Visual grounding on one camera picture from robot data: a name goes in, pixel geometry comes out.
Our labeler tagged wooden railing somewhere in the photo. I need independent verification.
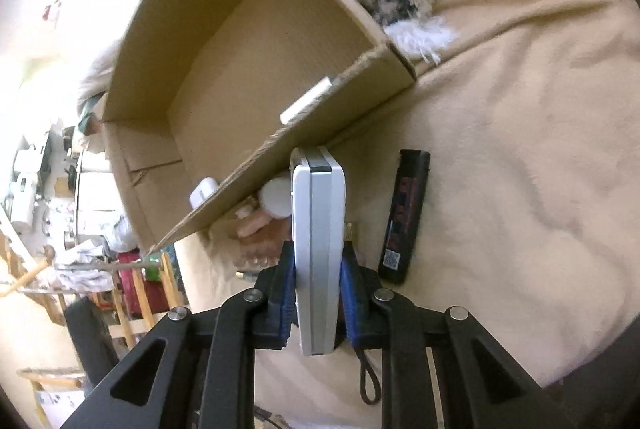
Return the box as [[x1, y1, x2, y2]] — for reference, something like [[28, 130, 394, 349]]
[[0, 229, 186, 350]]

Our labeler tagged black cord with loop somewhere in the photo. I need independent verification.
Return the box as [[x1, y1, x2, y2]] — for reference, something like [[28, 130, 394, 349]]
[[345, 221, 383, 406]]

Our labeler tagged beige bed sheet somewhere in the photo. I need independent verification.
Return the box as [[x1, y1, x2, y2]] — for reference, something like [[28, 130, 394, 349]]
[[175, 0, 636, 429]]

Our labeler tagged black lighter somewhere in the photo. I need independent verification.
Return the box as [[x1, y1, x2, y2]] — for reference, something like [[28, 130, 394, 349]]
[[377, 149, 432, 286]]

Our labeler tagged brown translucent hair clip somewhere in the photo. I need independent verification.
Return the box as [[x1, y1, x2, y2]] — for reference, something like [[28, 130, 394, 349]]
[[232, 209, 293, 271]]

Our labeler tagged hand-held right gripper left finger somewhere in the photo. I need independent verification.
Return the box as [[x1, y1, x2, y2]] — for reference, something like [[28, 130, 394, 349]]
[[60, 239, 301, 429]]

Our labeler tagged black chair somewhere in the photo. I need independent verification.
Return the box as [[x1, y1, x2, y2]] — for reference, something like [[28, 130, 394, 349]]
[[64, 296, 121, 390]]

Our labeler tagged white cloth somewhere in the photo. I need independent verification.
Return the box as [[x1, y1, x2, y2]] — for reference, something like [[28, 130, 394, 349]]
[[47, 244, 117, 292]]

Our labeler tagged bottle with white cap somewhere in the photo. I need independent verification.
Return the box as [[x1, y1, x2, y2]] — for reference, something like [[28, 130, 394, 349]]
[[257, 176, 293, 219]]

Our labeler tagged white earbuds case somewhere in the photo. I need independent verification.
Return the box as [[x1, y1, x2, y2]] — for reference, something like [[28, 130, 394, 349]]
[[189, 178, 221, 210]]

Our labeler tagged white power bank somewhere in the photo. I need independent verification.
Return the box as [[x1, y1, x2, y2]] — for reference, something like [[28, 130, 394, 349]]
[[290, 147, 347, 356]]

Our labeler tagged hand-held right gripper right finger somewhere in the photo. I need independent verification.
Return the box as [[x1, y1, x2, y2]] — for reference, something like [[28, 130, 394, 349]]
[[339, 241, 576, 429]]

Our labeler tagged cardboard box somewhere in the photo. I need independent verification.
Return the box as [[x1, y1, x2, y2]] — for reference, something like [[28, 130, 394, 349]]
[[101, 0, 418, 255]]

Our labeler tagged red bag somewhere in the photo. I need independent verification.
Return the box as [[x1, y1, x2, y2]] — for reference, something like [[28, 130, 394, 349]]
[[117, 251, 151, 310]]

